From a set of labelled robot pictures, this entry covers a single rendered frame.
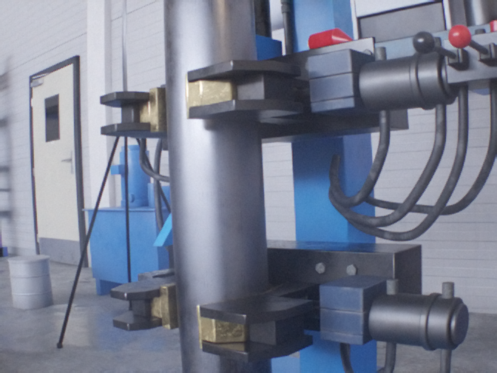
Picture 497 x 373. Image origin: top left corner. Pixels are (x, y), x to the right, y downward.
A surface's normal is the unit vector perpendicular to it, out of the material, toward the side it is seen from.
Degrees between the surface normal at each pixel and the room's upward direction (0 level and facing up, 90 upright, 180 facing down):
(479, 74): 90
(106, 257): 90
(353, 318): 90
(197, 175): 90
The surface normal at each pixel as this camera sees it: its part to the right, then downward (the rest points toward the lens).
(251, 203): 0.71, -0.03
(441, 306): -0.49, -0.72
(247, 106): 0.30, 0.00
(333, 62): -0.69, 0.04
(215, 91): -0.01, 0.01
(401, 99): -0.48, 0.69
